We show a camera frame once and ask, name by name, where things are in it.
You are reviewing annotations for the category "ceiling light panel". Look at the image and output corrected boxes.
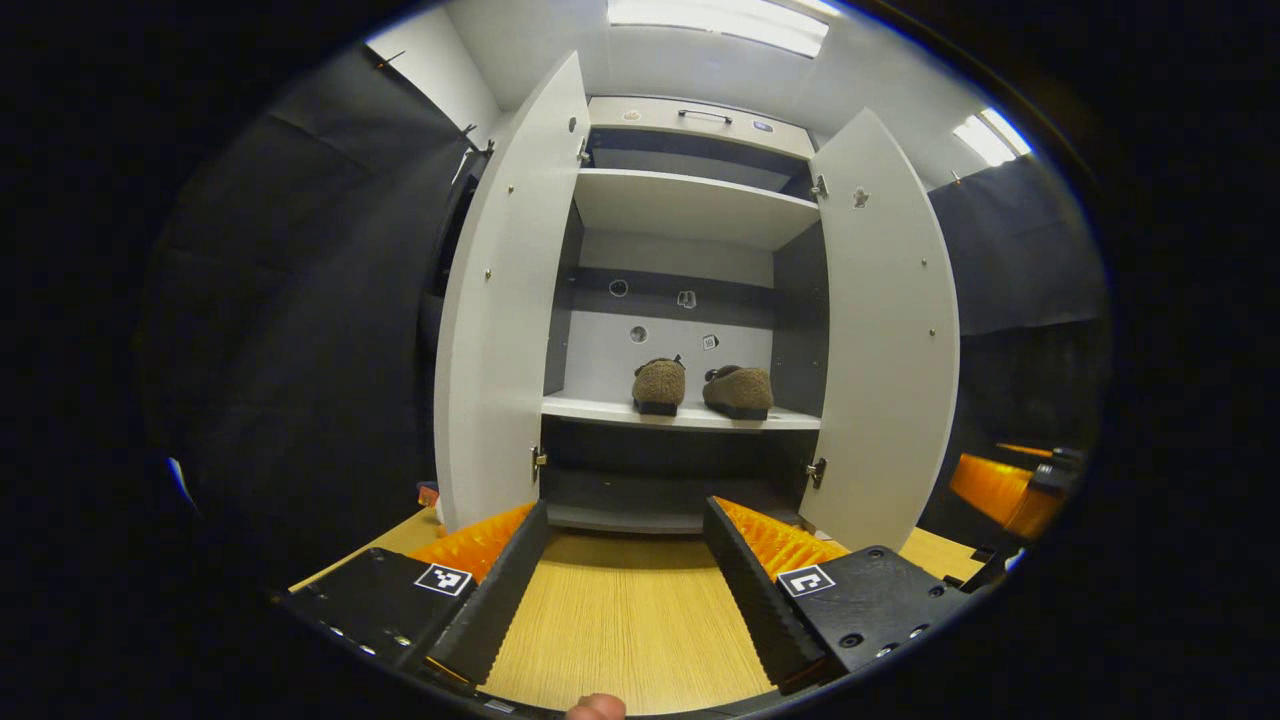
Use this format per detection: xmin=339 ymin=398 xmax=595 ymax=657
xmin=953 ymin=108 xmax=1031 ymax=166
xmin=607 ymin=0 xmax=829 ymax=58

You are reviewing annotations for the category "brown fuzzy shoe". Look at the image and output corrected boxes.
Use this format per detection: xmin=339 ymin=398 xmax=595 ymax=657
xmin=631 ymin=356 xmax=688 ymax=417
xmin=702 ymin=364 xmax=775 ymax=421

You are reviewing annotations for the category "white cabinet drawer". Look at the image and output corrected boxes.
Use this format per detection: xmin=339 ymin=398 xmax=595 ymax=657
xmin=588 ymin=96 xmax=816 ymax=159

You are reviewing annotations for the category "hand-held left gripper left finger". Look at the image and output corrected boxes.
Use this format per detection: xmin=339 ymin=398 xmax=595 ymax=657
xmin=282 ymin=499 xmax=552 ymax=687

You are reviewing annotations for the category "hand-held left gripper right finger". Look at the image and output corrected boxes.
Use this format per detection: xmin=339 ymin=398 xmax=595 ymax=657
xmin=702 ymin=496 xmax=971 ymax=696

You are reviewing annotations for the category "black backdrop cloth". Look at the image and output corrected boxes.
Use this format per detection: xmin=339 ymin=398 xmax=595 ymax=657
xmin=135 ymin=45 xmax=1111 ymax=591

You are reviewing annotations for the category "white shoe cabinet door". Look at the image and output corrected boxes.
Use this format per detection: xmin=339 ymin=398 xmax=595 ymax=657
xmin=798 ymin=108 xmax=961 ymax=551
xmin=433 ymin=52 xmax=591 ymax=533

